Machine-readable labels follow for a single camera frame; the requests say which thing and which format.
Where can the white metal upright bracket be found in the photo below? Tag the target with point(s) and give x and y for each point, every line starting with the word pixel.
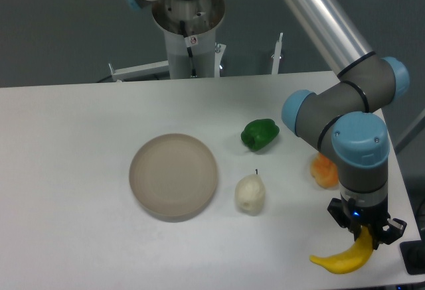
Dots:
pixel 277 55

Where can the orange bell pepper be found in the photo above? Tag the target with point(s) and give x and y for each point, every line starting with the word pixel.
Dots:
pixel 324 171

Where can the green bell pepper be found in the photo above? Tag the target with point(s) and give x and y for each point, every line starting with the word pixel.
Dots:
pixel 259 133

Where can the yellow banana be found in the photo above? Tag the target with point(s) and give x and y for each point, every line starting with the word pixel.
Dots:
pixel 350 260

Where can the white pear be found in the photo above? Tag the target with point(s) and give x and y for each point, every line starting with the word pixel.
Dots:
pixel 250 194

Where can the black device at table edge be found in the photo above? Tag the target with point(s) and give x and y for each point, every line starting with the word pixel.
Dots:
pixel 413 256

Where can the beige round plate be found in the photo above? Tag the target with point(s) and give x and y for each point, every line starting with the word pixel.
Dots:
pixel 174 177

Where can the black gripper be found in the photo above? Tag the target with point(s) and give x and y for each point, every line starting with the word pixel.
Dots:
pixel 354 209

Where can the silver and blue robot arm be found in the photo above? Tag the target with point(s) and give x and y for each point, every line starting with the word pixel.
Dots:
pixel 340 122

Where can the white metal frame bracket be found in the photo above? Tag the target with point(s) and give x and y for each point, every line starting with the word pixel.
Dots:
pixel 141 71

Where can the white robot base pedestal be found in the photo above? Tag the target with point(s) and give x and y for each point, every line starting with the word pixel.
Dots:
pixel 189 29

